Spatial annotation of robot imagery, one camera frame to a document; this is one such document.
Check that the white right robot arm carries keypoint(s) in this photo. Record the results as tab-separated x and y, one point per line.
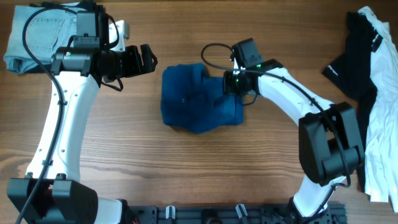
330	148

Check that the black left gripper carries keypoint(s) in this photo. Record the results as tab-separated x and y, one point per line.
135	68

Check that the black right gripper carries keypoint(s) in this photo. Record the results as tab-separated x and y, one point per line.
229	86

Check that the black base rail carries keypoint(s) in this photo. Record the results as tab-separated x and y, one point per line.
199	214

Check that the white garment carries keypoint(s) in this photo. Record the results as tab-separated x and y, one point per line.
381	136

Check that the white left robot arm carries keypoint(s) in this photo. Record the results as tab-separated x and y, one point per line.
50	191

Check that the black t-shirt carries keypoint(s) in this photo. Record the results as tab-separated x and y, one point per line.
351	71

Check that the folded black garment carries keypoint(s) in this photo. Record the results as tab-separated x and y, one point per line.
91	28

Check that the folded light blue jeans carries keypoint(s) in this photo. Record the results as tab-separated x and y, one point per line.
45	34

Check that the blue t-shirt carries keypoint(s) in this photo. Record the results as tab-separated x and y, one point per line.
193	100

